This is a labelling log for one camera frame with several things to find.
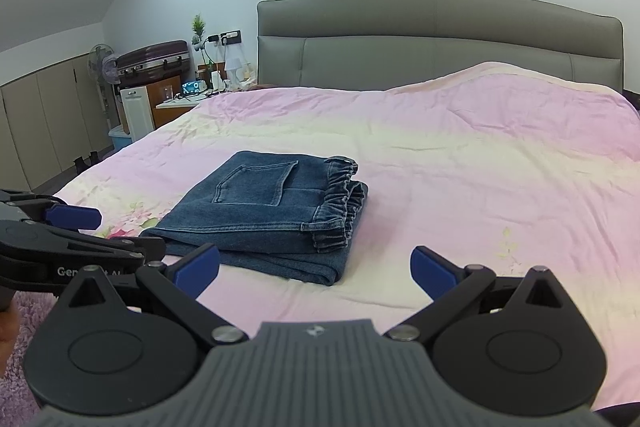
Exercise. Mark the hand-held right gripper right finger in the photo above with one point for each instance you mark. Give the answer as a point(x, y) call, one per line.
point(432, 272)

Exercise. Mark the person's left forearm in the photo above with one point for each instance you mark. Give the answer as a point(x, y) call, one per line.
point(6, 337)

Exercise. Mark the small green potted plant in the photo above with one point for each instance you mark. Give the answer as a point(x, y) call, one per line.
point(198, 27)

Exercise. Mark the blue tissue box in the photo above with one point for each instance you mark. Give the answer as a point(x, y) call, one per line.
point(194, 87)

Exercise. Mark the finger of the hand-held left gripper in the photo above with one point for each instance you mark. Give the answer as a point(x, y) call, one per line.
point(75, 217)
point(142, 249)

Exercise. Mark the white standing fan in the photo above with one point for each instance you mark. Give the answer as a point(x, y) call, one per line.
point(102, 64)

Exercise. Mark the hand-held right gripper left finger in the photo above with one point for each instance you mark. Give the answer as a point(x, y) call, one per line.
point(197, 274)

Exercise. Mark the green bottle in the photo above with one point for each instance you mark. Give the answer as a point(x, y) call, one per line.
point(208, 72)

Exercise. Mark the white table lamp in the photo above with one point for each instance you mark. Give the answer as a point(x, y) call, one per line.
point(232, 67)

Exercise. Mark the beige low wall cabinets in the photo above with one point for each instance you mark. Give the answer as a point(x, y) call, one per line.
point(50, 117)

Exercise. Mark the black wall socket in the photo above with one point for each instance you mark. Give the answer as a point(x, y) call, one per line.
point(232, 38)

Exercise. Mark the black shoes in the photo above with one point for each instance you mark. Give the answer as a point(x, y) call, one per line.
point(86, 160)

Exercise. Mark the purple shaggy rug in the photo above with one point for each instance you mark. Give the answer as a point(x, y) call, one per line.
point(30, 387)

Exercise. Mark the maroon suitcase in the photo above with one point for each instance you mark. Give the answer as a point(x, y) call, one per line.
point(155, 57)

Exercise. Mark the white floor appliance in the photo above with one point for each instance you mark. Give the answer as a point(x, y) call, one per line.
point(137, 117)

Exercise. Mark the pink floral blanket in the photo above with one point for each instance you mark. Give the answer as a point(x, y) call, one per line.
point(450, 157)

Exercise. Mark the white nightstand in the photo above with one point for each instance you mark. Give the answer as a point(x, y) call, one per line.
point(175, 103)

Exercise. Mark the white bottle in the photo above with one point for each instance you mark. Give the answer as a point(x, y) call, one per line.
point(216, 81)

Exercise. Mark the blue denim pants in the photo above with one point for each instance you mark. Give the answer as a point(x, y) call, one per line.
point(260, 217)

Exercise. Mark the wooden cabinet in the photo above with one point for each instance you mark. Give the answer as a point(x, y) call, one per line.
point(167, 107)

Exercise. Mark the blue plastic bin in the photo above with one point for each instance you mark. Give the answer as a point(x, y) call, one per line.
point(120, 141)

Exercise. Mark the grey padded headboard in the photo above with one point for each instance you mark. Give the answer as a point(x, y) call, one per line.
point(425, 37)

